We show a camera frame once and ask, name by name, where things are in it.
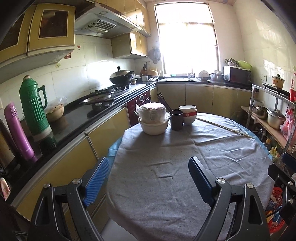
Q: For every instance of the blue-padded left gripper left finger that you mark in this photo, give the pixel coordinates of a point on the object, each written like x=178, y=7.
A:
x=81, y=192

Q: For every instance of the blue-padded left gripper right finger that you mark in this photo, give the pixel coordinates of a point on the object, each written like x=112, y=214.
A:
x=216, y=195

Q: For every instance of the red plastic trash basket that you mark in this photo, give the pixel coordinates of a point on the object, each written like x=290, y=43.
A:
x=272, y=212

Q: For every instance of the yellow lower cabinets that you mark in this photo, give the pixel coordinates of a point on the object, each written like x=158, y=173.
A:
x=83, y=136

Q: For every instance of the yellow cabinets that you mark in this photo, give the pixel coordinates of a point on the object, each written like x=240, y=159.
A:
x=39, y=33
x=83, y=136

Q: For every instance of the red plastic bag on rack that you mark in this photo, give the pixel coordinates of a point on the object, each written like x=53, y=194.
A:
x=286, y=127

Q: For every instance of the steel pot on rack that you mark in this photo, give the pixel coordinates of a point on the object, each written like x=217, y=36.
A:
x=275, y=118

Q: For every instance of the long bamboo stick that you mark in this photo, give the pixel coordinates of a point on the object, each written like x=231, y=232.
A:
x=226, y=128

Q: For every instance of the grey tablecloth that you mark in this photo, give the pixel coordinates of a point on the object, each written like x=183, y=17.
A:
x=150, y=192

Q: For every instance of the metal storage rack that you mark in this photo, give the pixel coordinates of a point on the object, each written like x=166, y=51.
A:
x=276, y=134

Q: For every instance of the white red bowl stack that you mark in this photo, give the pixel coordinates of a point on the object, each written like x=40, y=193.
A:
x=189, y=113

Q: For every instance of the black chopstick holder cup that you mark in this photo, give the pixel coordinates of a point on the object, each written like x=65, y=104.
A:
x=176, y=114

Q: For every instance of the white stacked bowls with bag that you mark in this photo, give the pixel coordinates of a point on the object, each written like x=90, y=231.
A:
x=153, y=118

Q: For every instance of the green thermos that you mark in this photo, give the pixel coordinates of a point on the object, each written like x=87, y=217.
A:
x=34, y=101

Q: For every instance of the microwave oven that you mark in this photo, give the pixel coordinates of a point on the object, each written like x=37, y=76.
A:
x=238, y=75

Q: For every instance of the purple thermos bottle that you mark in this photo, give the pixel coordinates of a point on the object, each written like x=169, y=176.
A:
x=18, y=135

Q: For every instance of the black wok with lid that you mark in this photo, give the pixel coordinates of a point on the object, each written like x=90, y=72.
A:
x=121, y=77

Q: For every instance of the yellow upper cabinets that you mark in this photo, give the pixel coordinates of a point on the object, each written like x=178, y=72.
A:
x=39, y=33

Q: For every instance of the range hood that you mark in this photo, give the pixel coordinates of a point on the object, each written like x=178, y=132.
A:
x=99, y=20

